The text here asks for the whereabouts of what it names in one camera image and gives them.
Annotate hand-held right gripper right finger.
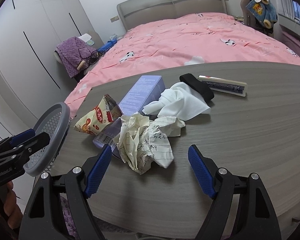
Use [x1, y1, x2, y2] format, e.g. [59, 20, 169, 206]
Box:
[187, 144, 282, 240]

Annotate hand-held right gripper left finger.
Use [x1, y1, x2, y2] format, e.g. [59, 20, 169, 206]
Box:
[19, 144, 113, 240]

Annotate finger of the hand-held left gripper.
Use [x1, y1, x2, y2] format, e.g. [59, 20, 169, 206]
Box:
[9, 129, 36, 148]
[15, 132, 50, 162]

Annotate grey perforated plastic basket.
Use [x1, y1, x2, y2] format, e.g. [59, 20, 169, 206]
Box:
[23, 102, 71, 178]

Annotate beige red snack wrapper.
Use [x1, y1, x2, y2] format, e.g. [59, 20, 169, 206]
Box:
[74, 94, 123, 136]

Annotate lined paper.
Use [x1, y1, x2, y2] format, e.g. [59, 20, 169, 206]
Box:
[117, 112, 186, 175]

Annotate white cloth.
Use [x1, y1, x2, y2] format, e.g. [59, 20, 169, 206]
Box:
[142, 81, 212, 121]

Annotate purple cardboard box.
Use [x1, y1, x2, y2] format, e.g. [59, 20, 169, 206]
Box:
[92, 75, 165, 159]

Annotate beige brush with dark bristles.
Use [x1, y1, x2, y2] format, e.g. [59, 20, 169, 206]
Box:
[197, 74, 248, 98]

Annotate person's left hand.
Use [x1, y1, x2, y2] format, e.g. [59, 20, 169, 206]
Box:
[4, 180, 24, 228]

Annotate purple fluffy rug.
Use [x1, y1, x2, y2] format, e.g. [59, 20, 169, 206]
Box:
[59, 196, 77, 240]

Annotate white wardrobe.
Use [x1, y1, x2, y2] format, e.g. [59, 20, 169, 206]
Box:
[0, 0, 95, 140]

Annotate black elastic band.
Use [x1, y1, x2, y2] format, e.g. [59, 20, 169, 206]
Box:
[179, 73, 215, 103]

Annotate purple fleece blanket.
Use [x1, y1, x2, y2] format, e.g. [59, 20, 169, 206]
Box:
[56, 36, 97, 78]

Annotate small white cushion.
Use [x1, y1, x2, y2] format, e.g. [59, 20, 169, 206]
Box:
[81, 33, 95, 46]

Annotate blue flat device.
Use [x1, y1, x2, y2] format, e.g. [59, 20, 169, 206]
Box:
[99, 39, 117, 52]

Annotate pink panda print duvet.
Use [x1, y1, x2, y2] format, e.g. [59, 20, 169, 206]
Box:
[65, 12, 300, 115]

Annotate pink storage box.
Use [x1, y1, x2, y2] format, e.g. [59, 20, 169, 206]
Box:
[281, 31, 300, 63]

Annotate grey padded bed headboard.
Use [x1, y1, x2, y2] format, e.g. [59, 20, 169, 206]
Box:
[117, 0, 228, 33]

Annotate blue denim jacket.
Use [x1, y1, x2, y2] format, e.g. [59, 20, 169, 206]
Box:
[247, 0, 278, 29]

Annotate black cables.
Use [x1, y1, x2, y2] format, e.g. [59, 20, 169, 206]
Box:
[86, 49, 103, 64]

